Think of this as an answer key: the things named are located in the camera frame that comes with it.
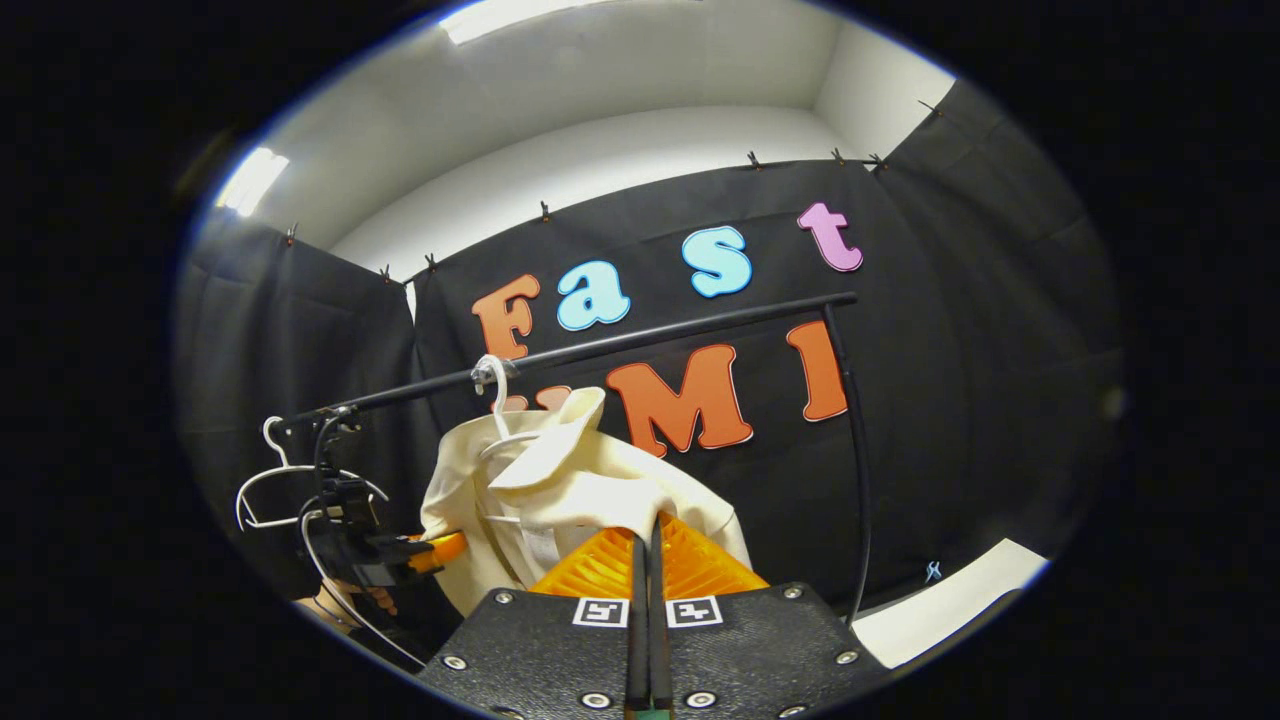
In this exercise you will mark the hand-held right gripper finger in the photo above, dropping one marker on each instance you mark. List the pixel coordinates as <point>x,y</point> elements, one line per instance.
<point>658,640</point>
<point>638,620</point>

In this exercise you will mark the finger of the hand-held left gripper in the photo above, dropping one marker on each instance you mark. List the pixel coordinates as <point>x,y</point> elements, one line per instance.
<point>440,552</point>

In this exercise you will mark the cream shirt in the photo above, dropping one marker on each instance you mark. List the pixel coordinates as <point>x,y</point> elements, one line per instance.
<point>580,490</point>

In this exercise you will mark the white plastic hanger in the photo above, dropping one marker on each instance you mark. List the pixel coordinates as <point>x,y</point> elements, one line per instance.
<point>499,400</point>
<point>284,460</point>

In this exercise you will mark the black clothes rack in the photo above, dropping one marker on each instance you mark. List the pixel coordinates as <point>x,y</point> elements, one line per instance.
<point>700,326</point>

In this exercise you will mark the white flat board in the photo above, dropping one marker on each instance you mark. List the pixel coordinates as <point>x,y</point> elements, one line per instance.
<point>950,605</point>

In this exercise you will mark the row of black clips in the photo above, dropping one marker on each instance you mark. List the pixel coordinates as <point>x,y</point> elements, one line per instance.
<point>545,210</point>

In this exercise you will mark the ceiling light panel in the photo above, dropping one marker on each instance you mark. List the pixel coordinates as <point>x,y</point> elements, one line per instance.
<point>250,180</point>
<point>510,18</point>

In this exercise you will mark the black backdrop cloth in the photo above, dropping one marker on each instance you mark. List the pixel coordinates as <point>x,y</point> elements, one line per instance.
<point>950,400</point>

